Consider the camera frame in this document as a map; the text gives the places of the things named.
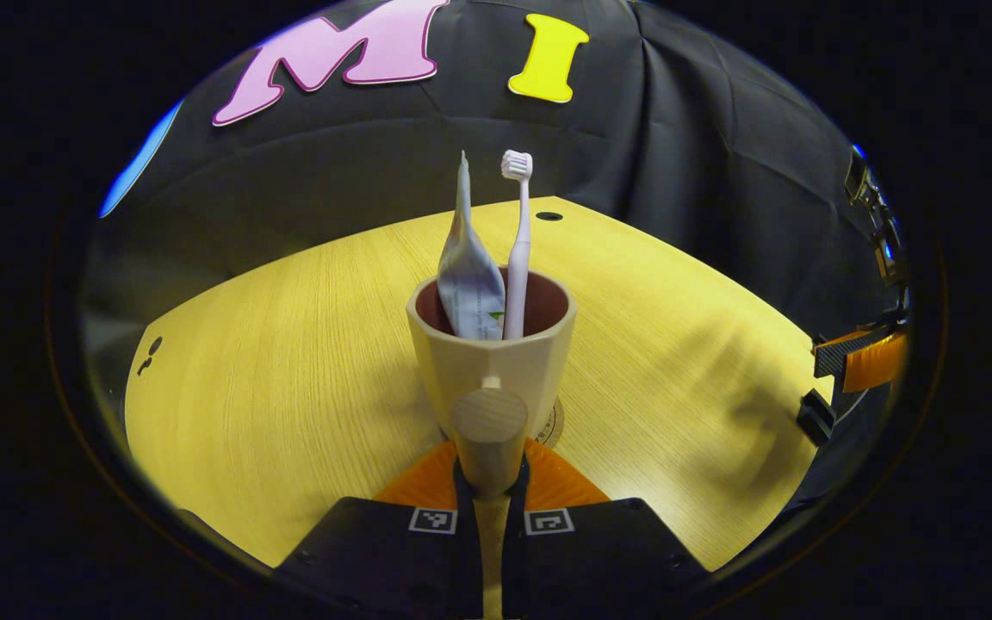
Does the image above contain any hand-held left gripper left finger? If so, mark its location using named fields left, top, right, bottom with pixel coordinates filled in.
left=275, top=439, right=486, bottom=620

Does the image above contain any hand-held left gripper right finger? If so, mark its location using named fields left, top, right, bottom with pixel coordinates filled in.
left=500, top=437, right=710, bottom=620

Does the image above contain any round cork coaster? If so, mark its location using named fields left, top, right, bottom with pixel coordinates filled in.
left=438, top=396, right=566, bottom=450

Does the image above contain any beige cup with wooden handle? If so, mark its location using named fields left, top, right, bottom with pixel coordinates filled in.
left=406, top=267, right=579, bottom=500

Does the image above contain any white toothpaste tube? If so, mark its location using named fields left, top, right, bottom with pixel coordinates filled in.
left=437, top=151, right=507, bottom=341

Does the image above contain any white toothbrush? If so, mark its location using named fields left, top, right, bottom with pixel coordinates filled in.
left=500, top=150, right=535, bottom=339

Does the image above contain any black backdrop cloth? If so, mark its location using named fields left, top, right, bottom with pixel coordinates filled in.
left=83, top=0, right=910, bottom=518

